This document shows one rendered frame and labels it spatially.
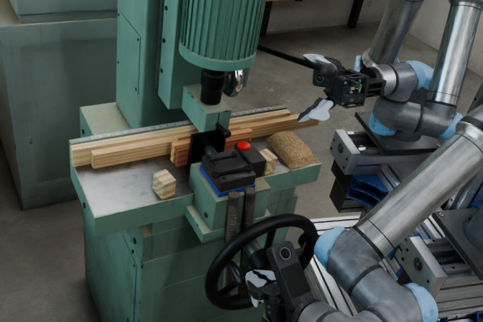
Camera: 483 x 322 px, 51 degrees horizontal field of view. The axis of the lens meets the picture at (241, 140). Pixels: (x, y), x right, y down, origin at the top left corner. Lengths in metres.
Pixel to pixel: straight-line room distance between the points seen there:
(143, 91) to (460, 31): 0.82
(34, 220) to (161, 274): 1.16
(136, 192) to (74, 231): 1.19
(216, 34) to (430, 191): 0.52
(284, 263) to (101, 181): 0.49
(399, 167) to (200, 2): 0.97
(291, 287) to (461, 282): 0.64
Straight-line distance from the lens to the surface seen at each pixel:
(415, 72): 1.30
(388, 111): 1.31
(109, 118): 1.57
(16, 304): 2.12
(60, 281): 2.16
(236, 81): 1.35
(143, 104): 1.40
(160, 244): 1.24
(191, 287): 1.43
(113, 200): 1.14
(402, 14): 1.47
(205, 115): 1.19
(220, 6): 1.05
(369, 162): 1.71
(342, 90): 1.15
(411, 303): 0.86
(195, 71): 1.28
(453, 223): 1.47
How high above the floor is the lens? 1.68
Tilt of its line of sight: 35 degrees down
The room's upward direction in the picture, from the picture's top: 11 degrees clockwise
